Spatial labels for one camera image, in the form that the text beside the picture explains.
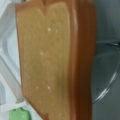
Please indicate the green lettuce piece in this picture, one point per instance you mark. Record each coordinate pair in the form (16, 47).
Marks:
(19, 114)

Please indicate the white paper plate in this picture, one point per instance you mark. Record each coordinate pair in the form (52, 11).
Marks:
(106, 69)

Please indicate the white divided round tray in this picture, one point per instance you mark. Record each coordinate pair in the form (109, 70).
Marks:
(10, 83)

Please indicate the brown toast slice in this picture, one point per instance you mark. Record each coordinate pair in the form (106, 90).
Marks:
(56, 41)

